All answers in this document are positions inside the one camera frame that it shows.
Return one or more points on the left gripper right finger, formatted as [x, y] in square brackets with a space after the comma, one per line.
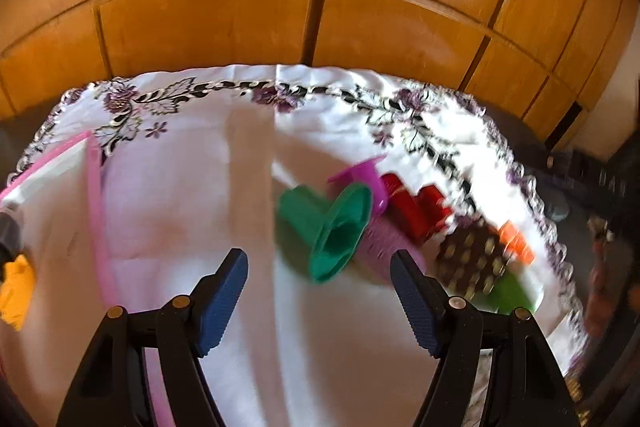
[525, 385]

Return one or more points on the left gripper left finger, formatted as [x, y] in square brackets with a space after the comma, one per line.
[111, 386]

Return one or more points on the green white square container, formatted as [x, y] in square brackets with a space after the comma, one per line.
[508, 294]

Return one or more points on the orange plastic piece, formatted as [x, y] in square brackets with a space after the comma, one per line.
[17, 288]

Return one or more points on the brown studded round brush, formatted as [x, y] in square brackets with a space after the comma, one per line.
[471, 260]

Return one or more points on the small orange block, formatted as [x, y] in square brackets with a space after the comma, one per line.
[515, 243]

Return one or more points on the purple yellow oval case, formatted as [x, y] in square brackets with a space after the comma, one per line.
[378, 243]

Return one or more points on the red lipstick tube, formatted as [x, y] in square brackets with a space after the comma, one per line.
[404, 211]

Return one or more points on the green plastic funnel cup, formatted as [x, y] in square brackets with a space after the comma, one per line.
[330, 229]

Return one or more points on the magenta plastic cup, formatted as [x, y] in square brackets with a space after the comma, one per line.
[365, 173]

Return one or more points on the black cylindrical cap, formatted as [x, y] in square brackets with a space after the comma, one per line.
[10, 237]

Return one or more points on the red plastic block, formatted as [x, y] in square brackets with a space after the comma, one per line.
[434, 207]

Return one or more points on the pink shallow tray box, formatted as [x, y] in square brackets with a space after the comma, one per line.
[96, 234]

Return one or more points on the white floral embroidered tablecloth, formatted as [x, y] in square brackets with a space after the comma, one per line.
[233, 139]

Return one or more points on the wooden wall cabinet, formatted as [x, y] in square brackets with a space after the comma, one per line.
[547, 62]

